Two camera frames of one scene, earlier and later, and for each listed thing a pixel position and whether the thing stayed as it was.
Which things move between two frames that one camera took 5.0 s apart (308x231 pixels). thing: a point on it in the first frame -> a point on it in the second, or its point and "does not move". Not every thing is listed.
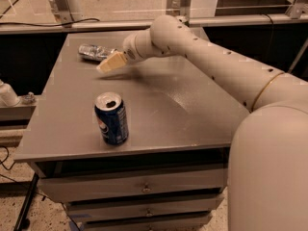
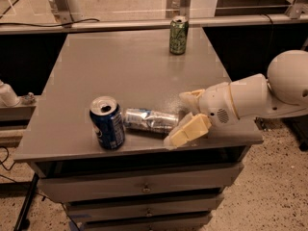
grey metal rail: [136, 26] does not move
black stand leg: [23, 221] does not move
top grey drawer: [81, 188] does not move
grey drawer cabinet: [132, 145] does not move
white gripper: [134, 49] -> [216, 104]
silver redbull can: [94, 52] -> [141, 118]
